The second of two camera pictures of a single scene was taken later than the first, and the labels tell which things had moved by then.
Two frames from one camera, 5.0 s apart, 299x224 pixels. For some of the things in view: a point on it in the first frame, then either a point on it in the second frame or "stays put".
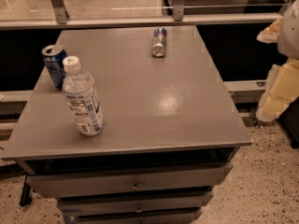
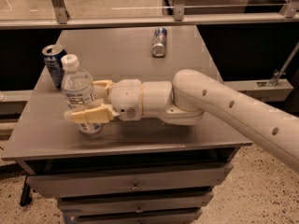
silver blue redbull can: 159,41 stays put
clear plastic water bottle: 79,90 stays put
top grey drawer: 195,177 stays put
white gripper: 290,35 -> 126,97
